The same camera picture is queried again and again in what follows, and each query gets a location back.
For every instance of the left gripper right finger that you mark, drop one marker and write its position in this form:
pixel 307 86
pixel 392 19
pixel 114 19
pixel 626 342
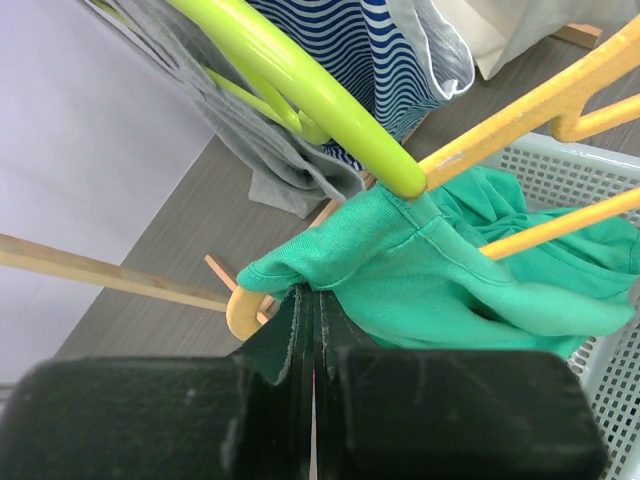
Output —
pixel 386 413

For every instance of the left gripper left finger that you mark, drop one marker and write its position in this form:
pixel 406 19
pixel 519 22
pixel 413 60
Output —
pixel 246 415

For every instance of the green tank top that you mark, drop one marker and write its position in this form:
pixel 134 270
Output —
pixel 411 274

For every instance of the yellow hanger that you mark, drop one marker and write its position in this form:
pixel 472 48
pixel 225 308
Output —
pixel 559 101

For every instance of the grey tank top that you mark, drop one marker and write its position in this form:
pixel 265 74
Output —
pixel 288 172

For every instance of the lime green hanger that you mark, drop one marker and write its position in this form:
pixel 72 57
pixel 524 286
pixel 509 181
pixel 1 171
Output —
pixel 274 105

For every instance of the blue striped tank top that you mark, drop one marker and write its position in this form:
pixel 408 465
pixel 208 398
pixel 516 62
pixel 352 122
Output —
pixel 400 60

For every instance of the white tank top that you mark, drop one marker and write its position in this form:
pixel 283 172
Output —
pixel 498 31

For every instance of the wooden clothes rack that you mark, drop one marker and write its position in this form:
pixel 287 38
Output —
pixel 100 275

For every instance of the white centre basket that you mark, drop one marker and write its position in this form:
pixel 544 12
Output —
pixel 553 175

